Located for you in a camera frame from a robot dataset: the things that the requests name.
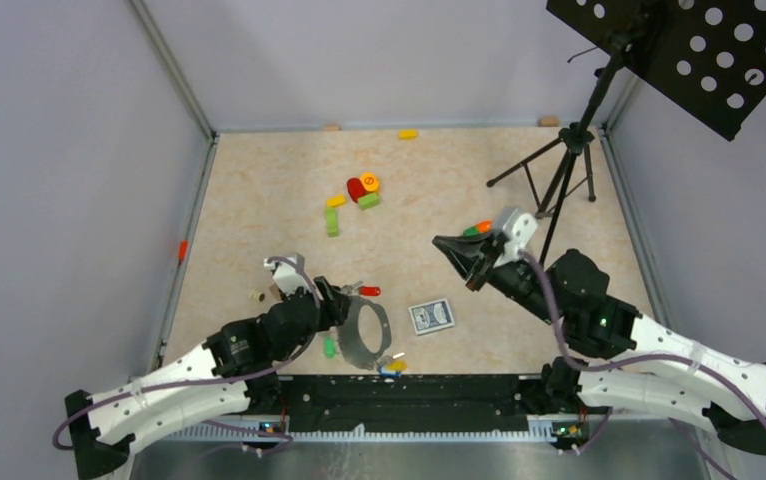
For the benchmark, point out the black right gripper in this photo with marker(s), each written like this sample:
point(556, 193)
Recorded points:
point(459, 248)

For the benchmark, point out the perforated metal keyring plate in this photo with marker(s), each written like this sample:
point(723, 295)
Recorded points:
point(366, 335)

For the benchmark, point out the green key tag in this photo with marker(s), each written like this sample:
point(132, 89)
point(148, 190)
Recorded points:
point(329, 347)

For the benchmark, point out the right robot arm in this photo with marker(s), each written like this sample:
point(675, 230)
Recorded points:
point(612, 354)

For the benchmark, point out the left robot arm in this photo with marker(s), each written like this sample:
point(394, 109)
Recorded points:
point(229, 372)

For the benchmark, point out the orange curved lego tube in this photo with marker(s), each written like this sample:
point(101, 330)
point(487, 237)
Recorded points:
point(484, 226)

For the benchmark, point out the playing card deck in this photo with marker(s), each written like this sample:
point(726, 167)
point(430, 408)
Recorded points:
point(431, 317)

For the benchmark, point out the green rectangular block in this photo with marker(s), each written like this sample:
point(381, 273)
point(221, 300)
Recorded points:
point(368, 201)

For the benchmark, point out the orange round block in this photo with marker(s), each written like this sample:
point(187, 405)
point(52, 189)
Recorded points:
point(370, 182)

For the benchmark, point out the yellow key tag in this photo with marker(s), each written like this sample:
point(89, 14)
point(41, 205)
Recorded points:
point(396, 366)

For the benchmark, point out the red cylinder block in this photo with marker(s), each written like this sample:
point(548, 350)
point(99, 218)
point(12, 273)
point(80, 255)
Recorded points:
point(355, 189)

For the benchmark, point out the yellow block at far edge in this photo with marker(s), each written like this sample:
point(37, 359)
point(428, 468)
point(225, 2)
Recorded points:
point(407, 134)

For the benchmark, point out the yellow rectangular block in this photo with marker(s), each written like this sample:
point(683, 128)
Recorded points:
point(336, 201)

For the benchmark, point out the blue key tag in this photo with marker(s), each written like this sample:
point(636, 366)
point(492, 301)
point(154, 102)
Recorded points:
point(389, 373)

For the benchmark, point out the black tripod stand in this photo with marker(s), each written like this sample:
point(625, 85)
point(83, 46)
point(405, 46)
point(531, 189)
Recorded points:
point(576, 139)

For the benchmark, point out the black perforated panel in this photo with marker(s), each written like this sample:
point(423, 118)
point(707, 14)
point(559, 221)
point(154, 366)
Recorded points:
point(707, 57)

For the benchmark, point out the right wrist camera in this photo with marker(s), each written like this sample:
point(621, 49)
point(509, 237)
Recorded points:
point(516, 228)

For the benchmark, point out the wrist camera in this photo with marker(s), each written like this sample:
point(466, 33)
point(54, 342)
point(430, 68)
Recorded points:
point(288, 273)
point(516, 228)

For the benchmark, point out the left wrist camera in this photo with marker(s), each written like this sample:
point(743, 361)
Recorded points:
point(288, 273)

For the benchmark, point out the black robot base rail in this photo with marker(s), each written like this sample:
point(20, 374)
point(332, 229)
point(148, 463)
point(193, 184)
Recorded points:
point(410, 404)

